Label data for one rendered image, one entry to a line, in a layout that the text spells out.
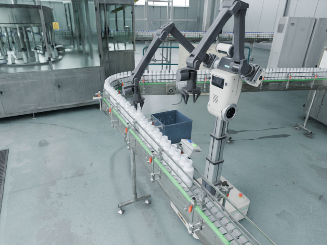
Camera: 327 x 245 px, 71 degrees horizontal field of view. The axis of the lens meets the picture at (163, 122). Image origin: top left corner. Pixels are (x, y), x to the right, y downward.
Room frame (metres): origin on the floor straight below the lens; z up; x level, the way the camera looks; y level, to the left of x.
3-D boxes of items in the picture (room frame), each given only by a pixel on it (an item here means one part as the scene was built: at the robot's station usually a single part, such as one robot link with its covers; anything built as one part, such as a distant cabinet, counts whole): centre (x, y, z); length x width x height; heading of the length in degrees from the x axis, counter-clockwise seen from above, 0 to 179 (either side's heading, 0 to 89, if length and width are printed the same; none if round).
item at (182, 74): (1.32, -0.13, 1.60); 0.12 x 0.09 x 0.12; 119
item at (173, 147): (1.20, -0.07, 1.08); 0.06 x 0.06 x 0.17
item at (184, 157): (1.10, -0.12, 1.08); 0.06 x 0.06 x 0.17
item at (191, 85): (1.34, -0.16, 1.51); 0.10 x 0.07 x 0.07; 118
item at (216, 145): (1.78, -0.49, 0.74); 0.11 x 0.11 x 0.40; 29
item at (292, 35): (6.85, -3.51, 0.96); 0.82 x 0.50 x 1.91; 101
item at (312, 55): (7.02, -4.39, 0.96); 0.82 x 0.50 x 1.91; 101
